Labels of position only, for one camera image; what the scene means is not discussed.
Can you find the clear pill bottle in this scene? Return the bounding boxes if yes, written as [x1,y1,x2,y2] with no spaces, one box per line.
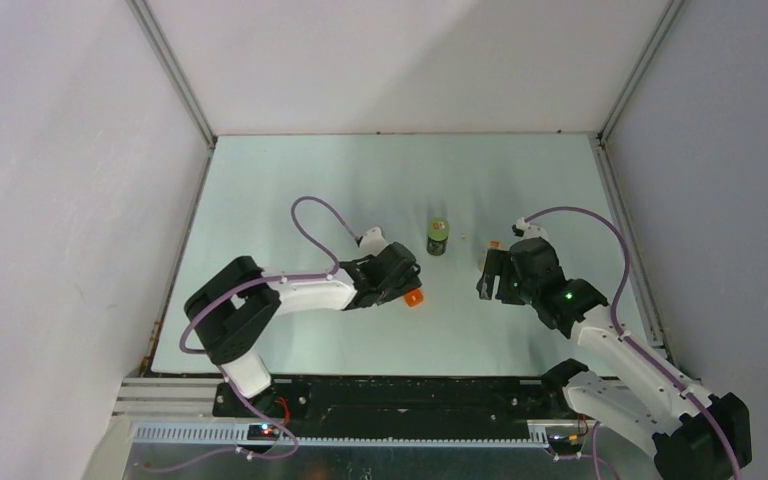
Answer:
[482,240,504,265]

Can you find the orange pill box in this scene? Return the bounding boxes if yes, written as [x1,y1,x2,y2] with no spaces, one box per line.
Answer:
[403,288,424,308]

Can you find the green pill bottle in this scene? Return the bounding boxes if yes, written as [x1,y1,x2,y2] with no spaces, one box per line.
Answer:
[426,217,450,256]

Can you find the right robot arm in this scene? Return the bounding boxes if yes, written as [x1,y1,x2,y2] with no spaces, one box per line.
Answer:
[477,237,753,479]

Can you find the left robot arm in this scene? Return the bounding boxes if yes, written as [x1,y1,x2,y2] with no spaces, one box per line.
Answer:
[179,242,422,417]

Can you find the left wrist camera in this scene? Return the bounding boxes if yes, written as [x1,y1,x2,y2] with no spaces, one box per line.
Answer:
[356,226,390,257]

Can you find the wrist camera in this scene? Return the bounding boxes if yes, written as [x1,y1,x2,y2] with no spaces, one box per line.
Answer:
[356,226,390,257]
[511,217,549,241]

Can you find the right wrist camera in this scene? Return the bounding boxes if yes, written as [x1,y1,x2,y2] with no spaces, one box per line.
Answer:
[511,217,549,241]

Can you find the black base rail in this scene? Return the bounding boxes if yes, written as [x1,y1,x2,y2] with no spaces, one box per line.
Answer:
[250,374,596,443]

